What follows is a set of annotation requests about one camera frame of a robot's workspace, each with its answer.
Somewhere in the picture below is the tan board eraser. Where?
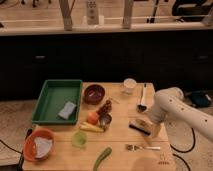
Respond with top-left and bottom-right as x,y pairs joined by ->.
129,119 -> 152,135

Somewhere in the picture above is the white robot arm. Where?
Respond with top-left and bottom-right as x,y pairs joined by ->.
147,87 -> 213,142

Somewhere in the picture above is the purple bowl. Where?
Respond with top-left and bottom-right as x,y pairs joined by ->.
83,84 -> 105,105

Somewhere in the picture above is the orange bowl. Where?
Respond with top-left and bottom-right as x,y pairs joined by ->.
23,129 -> 55,162

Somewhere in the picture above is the black white spoon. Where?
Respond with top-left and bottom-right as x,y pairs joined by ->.
137,84 -> 147,112

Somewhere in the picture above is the silver fork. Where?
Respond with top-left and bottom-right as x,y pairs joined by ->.
125,144 -> 161,151

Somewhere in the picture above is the clear plastic cup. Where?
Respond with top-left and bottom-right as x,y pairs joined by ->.
122,78 -> 137,94

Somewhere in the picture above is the small metal cup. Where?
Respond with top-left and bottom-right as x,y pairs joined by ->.
99,114 -> 112,130

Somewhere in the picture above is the dark blue bag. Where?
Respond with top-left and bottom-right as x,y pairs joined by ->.
189,92 -> 212,108

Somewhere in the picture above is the red grape bunch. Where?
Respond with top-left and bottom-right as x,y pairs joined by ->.
97,100 -> 112,115

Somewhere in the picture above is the orange tomato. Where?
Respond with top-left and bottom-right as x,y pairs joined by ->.
87,111 -> 99,125

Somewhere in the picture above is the yellow corn cob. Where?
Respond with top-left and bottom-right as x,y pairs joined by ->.
79,122 -> 103,133

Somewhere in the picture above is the light green cup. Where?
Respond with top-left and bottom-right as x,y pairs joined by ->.
72,131 -> 87,148

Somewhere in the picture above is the grey blue sponge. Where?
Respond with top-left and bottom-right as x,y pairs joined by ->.
58,101 -> 76,120

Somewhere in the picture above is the green plastic tray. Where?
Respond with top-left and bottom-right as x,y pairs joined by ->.
32,79 -> 82,125

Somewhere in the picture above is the white crumpled cloth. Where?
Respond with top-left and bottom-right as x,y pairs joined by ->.
34,137 -> 53,158

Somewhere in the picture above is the black cable right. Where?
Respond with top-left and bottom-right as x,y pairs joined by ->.
170,121 -> 198,171

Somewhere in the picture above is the black cable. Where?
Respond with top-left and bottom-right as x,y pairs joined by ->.
170,121 -> 198,171
0,128 -> 34,171

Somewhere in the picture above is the black cable left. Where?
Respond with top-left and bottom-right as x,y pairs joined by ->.
0,128 -> 34,171

